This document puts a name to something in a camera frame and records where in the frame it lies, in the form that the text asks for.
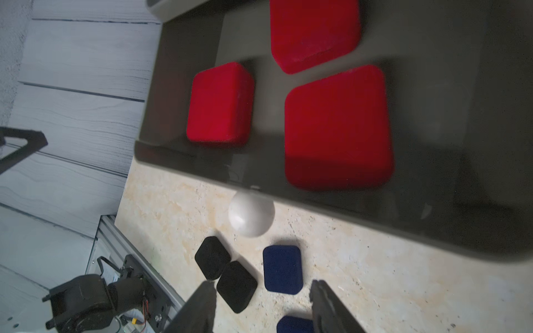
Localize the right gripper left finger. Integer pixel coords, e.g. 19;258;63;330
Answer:
164;281;217;333

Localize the navy brooch box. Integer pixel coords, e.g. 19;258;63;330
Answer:
276;316;314;333
263;245;303;295

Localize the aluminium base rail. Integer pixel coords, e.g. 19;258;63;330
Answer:
86;215;184;332

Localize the three-tier drawer cabinet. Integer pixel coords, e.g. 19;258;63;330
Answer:
134;1;532;261

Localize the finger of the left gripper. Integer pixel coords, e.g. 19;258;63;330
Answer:
0;126;48;173

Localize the black brooch box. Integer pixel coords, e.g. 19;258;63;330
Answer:
216;261;258;314
194;236;231;281

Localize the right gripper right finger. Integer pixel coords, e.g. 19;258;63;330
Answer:
310;280;366;333

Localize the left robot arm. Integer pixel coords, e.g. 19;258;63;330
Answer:
42;254;171;332

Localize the red brooch box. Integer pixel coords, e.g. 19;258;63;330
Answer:
285;65;394;191
269;0;362;74
186;62;255;147

